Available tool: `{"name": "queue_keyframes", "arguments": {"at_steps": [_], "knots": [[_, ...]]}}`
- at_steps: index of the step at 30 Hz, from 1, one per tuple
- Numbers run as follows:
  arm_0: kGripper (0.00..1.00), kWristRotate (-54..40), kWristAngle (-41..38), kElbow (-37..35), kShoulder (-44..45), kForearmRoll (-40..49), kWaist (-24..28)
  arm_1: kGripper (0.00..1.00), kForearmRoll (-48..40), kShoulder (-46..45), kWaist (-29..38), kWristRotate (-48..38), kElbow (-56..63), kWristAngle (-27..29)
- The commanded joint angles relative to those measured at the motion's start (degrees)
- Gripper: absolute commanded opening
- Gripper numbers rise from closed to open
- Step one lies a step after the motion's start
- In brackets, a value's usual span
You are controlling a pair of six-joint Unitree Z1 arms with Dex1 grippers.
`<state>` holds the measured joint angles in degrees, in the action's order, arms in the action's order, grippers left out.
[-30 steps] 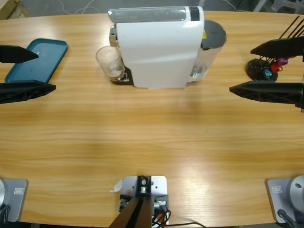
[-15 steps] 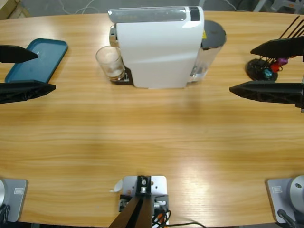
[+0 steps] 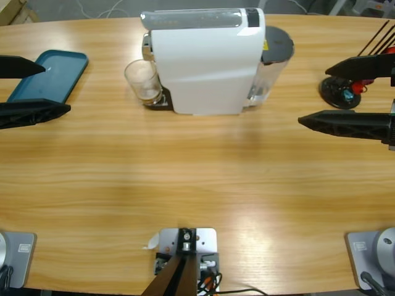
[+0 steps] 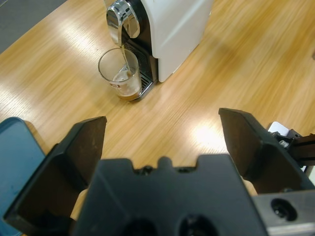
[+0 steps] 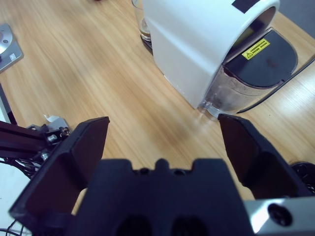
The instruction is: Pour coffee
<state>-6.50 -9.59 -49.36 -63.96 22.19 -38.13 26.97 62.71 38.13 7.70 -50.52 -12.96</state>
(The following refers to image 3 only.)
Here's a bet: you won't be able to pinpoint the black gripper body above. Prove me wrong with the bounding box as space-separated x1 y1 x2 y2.
382 100 395 152

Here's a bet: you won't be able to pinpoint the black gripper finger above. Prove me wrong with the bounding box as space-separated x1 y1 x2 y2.
297 110 391 144
0 55 46 80
325 54 395 81
0 98 72 130

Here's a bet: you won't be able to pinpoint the clear glass cup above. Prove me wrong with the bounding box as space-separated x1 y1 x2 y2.
123 59 164 107

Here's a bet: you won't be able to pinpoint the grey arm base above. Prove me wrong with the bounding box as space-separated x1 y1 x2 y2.
0 231 37 289
344 227 395 290

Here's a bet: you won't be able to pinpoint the white capsule coffee machine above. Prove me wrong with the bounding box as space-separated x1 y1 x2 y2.
140 7 296 117

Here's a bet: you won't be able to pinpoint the teal plastic tray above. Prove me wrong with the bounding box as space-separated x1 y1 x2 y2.
6 49 89 104

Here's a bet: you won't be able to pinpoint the white plastic stools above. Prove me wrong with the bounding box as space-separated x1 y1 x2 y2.
326 0 395 16

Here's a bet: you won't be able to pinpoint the clear water tank dark lid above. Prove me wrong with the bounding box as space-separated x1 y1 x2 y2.
243 26 296 109

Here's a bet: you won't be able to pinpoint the metal drip tray grille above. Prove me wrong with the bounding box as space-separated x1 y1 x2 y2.
141 88 173 111

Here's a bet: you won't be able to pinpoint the white paper tab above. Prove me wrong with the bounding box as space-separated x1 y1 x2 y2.
142 232 160 250

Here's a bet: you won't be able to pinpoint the black wire capsule holder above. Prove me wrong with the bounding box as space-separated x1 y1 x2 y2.
320 20 395 110

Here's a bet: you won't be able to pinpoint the light wooden frame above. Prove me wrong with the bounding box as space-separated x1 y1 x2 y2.
0 0 41 27

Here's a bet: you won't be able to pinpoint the white floor cable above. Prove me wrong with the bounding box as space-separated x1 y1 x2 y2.
75 0 132 20

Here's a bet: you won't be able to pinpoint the black base cable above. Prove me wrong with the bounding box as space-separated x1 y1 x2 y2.
360 271 388 296
0 264 15 289

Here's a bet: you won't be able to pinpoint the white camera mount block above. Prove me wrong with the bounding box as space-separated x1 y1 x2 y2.
154 227 220 294

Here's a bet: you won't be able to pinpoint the dark camera post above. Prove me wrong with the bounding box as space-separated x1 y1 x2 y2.
141 228 198 296

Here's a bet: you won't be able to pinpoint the black mount cable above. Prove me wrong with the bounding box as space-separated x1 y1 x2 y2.
196 271 268 296

